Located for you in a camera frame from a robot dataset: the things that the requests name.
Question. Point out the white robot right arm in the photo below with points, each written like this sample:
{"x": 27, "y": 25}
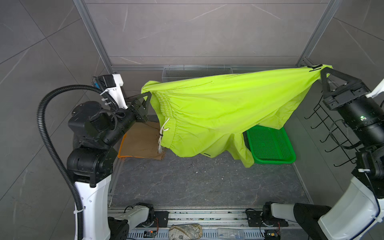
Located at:
{"x": 362, "y": 204}

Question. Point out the black wire hook rack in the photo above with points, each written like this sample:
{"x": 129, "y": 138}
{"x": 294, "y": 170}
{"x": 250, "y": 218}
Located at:
{"x": 330, "y": 134}

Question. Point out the orange shorts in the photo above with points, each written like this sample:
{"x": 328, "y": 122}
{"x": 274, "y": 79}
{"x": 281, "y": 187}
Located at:
{"x": 124, "y": 150}

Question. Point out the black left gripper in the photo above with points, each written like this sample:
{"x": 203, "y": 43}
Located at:
{"x": 135, "y": 110}

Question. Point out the khaki brown shorts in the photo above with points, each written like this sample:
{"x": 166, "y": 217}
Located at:
{"x": 143, "y": 139}

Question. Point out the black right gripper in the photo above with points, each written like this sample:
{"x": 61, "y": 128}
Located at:
{"x": 338, "y": 99}

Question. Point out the green plastic basket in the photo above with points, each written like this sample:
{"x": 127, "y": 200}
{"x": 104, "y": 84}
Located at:
{"x": 270, "y": 146}

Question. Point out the small circuit board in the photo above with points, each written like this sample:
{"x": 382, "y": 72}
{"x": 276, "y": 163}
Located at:
{"x": 151, "y": 234}

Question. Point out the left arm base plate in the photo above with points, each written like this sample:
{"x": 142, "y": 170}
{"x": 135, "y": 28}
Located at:
{"x": 161, "y": 219}

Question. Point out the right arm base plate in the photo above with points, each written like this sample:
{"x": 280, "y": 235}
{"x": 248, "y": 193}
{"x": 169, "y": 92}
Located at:
{"x": 255, "y": 219}

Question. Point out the white wire mesh basket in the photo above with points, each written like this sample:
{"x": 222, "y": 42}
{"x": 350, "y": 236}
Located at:
{"x": 171, "y": 74}

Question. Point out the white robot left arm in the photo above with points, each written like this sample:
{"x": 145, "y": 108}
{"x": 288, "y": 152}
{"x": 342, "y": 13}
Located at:
{"x": 91, "y": 163}

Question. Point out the patterned pouch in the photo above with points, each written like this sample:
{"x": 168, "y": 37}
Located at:
{"x": 185, "y": 232}

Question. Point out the lime green shorts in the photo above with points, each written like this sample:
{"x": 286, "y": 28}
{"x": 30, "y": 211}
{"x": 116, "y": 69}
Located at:
{"x": 209, "y": 115}

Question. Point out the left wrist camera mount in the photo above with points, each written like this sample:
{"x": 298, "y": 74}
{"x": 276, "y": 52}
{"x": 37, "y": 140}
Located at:
{"x": 112, "y": 84}

